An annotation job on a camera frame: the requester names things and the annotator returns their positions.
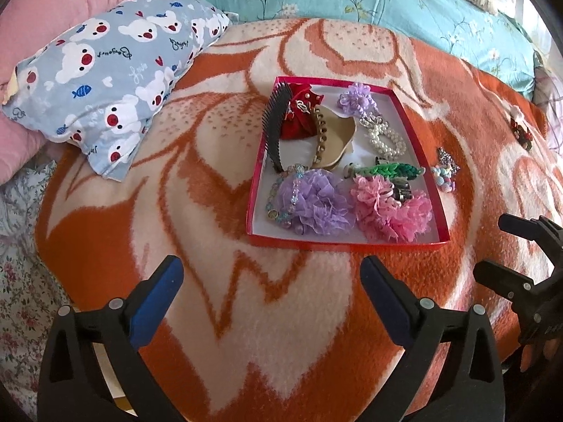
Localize pastel bead bracelet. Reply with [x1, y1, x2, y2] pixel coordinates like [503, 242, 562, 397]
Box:
[430, 164, 456, 193]

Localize silver rhinestone hair clip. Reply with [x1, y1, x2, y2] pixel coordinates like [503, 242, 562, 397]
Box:
[437, 147, 460, 175]

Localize green woven bracelet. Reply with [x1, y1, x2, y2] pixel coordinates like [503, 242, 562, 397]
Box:
[344, 162, 427, 182]

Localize white pearl bracelet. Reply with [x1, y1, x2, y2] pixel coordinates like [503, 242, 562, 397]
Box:
[366, 120, 409, 161]

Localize small purple flower scrunchie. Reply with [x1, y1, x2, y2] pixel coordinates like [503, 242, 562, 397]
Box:
[337, 82, 380, 118]

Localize beige claw hair clip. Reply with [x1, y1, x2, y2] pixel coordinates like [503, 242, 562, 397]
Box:
[312, 106, 357, 171]

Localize red bow hair clip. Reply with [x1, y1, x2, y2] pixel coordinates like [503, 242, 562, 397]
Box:
[280, 83, 324, 140]

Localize black hair comb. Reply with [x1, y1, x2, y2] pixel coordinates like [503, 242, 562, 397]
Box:
[262, 82, 292, 173]

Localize red jewelry box tray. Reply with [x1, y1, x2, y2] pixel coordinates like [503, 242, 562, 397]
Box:
[246, 76, 450, 252]

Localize floral bed sheet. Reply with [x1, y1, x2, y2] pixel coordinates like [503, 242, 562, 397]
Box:
[1, 161, 69, 420]

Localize white fluffy pompom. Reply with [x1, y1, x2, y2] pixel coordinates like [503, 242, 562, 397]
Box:
[510, 105, 525, 121]

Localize pink flower scrunchie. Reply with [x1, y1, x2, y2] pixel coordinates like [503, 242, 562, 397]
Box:
[350, 175, 433, 243]

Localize purple plaid pillow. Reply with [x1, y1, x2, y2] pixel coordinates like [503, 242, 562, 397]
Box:
[532, 52, 563, 155]

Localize orange white fleece blanket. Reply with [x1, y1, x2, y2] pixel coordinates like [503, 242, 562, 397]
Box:
[35, 19, 562, 421]

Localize large purple flower scrunchie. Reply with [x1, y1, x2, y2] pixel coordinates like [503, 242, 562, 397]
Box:
[270, 168, 356, 236]

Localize teal floral quilt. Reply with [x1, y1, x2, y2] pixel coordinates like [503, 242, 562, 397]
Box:
[208, 0, 539, 98]

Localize blue bear print pillow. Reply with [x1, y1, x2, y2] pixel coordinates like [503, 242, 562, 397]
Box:
[2, 0, 230, 182]

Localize pink quilted blanket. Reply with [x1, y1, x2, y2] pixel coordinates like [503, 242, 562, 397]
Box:
[1, 0, 122, 185]

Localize blue crystal bead bracelet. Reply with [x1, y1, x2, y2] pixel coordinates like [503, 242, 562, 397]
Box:
[264, 163, 311, 230]

